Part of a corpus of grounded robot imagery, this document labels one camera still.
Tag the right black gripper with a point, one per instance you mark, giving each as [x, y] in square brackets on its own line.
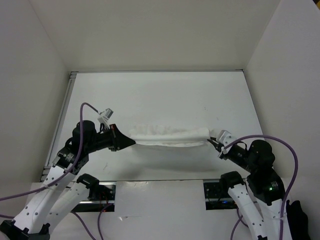
[216, 143]

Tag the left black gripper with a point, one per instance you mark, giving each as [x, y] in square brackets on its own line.
[119, 140]

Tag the white pleated skirt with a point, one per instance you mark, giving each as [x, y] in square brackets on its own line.
[168, 136]

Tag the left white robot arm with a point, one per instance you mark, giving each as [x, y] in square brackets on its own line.
[63, 189]

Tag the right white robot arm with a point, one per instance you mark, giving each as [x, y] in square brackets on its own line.
[261, 198]

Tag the black cloth pile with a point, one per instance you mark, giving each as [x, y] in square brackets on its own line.
[297, 220]

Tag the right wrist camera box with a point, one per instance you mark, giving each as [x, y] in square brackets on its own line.
[225, 138]

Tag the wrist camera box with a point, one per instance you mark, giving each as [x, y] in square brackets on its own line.
[225, 138]
[104, 116]

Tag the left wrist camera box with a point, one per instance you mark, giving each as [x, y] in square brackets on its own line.
[104, 116]

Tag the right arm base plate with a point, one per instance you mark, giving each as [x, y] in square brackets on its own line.
[216, 198]

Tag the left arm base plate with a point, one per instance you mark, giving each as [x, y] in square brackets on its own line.
[104, 196]

